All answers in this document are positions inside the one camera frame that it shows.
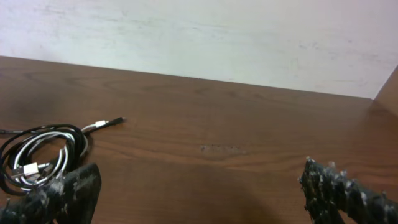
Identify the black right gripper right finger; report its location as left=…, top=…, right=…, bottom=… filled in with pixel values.
left=298, top=157, right=397, bottom=224

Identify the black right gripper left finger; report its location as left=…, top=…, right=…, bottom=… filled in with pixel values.
left=1, top=163, right=102, bottom=224

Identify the white USB cable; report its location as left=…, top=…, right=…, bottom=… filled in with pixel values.
left=11, top=119, right=109, bottom=187

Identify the black USB cable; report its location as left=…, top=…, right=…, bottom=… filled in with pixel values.
left=0, top=116, right=126, bottom=196

